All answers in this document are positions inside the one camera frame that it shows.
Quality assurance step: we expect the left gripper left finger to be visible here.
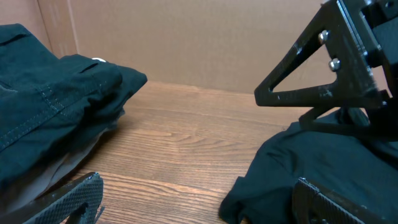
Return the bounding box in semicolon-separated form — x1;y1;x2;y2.
1;172;104;224

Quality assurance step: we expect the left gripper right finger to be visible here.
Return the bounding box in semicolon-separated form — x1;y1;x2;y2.
292;177;382;224

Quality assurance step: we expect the folded grey garment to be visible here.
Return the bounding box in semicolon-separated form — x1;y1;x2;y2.
1;110;124;215

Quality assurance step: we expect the folded black garment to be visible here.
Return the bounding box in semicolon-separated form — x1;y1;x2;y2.
1;24;147;191

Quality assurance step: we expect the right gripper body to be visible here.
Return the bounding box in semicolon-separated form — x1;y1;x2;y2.
338;1;397;137

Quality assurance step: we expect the black t-shirt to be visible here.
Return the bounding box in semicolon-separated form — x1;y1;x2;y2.
219;114;397;223

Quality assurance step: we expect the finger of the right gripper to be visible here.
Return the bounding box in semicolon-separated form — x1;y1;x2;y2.
299;106;397;141
254;0;384;109

